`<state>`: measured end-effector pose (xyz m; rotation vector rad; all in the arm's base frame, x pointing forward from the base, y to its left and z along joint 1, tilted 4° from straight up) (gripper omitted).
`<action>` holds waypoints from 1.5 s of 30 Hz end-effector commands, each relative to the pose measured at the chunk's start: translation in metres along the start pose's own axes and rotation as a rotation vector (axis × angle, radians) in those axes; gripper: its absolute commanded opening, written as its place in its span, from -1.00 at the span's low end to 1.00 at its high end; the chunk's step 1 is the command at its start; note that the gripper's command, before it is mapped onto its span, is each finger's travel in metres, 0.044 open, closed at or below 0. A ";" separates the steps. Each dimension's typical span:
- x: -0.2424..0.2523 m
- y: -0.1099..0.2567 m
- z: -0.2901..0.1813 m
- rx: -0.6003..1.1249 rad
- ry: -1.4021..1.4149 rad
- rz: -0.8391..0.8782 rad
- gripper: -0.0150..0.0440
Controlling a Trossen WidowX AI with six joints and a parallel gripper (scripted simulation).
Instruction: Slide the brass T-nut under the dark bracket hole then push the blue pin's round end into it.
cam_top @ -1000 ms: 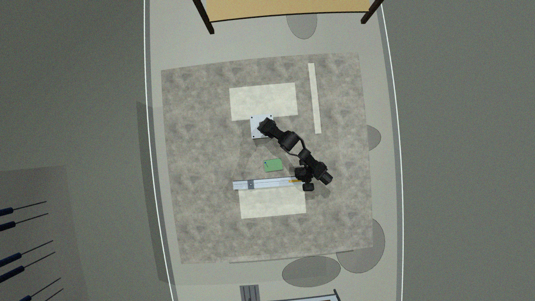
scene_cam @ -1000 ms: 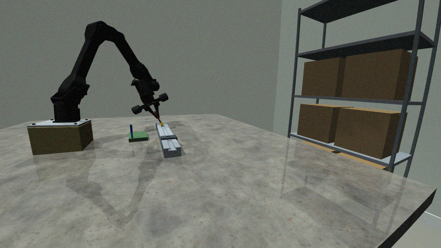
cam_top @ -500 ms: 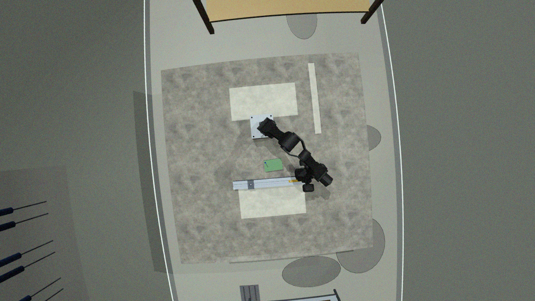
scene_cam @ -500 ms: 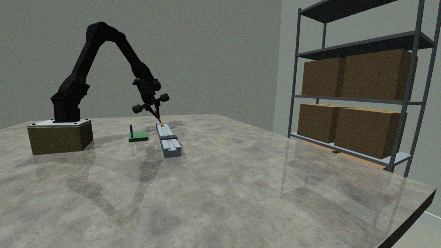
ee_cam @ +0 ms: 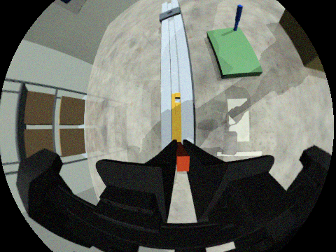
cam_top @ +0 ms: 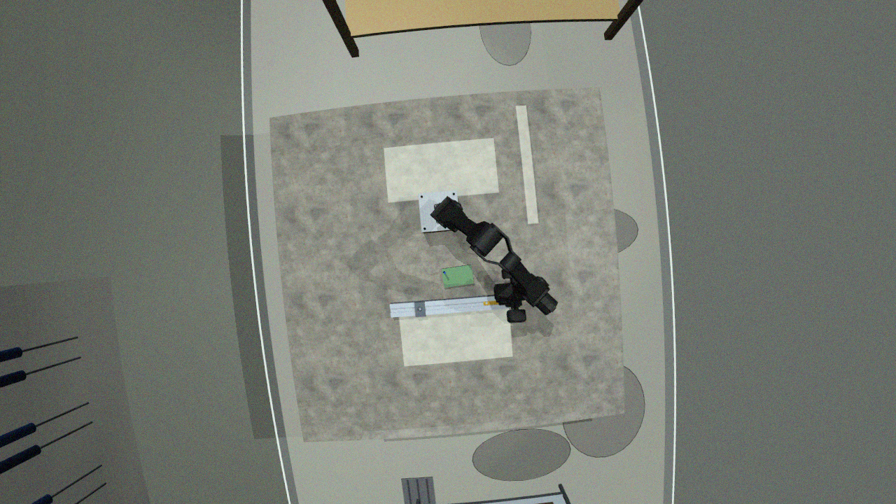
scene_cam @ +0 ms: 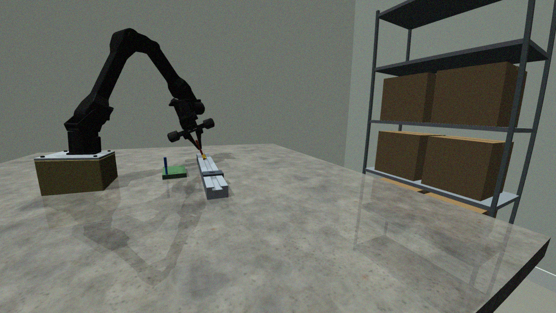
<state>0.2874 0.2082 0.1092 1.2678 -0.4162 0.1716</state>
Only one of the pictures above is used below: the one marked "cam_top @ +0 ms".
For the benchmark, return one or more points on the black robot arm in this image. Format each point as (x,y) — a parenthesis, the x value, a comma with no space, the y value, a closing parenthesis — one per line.
(483,237)

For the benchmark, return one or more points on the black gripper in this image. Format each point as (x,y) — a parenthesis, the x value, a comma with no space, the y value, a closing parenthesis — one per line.
(515,315)

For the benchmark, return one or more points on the grey aluminum rail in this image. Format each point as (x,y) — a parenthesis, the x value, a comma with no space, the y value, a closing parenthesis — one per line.
(443,306)

